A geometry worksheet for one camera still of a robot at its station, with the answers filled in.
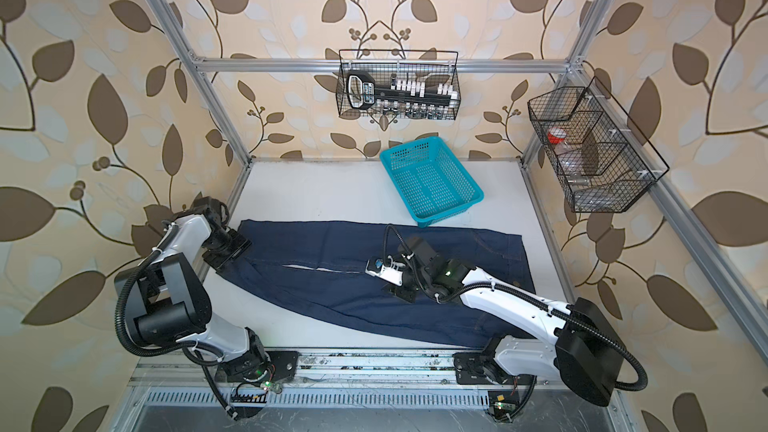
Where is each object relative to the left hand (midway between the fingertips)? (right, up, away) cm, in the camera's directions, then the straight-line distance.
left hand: (242, 253), depth 87 cm
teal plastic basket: (+60, +22, +28) cm, 69 cm away
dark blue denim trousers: (+22, -5, +4) cm, 23 cm away
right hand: (+43, -5, -9) cm, 44 cm away
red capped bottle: (+89, +34, -7) cm, 96 cm away
